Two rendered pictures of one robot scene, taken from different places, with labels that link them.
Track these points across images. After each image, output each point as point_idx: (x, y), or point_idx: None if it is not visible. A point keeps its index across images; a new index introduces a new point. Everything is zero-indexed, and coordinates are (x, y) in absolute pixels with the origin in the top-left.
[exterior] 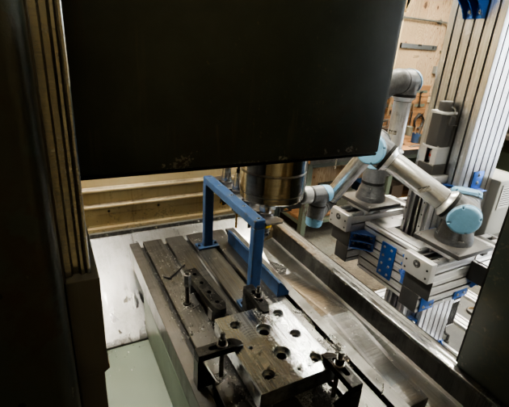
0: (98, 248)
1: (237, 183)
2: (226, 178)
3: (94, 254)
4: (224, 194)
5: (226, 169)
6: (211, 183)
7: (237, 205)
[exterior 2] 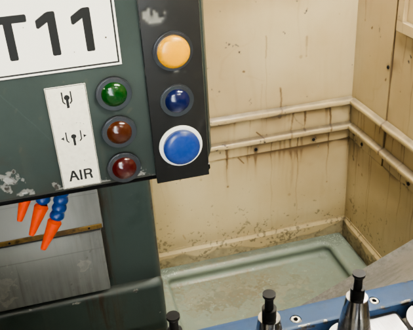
0: None
1: (339, 319)
2: None
3: (401, 279)
4: (301, 306)
5: None
6: (386, 286)
7: (217, 325)
